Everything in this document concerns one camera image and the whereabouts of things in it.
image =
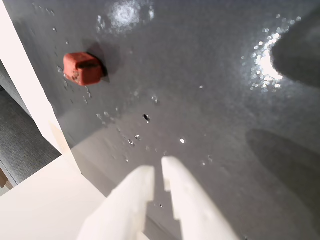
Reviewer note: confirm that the red cube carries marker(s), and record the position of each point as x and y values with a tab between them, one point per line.
85	72

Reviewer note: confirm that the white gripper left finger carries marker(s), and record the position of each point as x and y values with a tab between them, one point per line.
120	212

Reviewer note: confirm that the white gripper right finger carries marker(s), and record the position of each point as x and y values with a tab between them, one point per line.
195	207

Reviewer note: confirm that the black glossy mat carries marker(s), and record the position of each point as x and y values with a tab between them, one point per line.
200	75

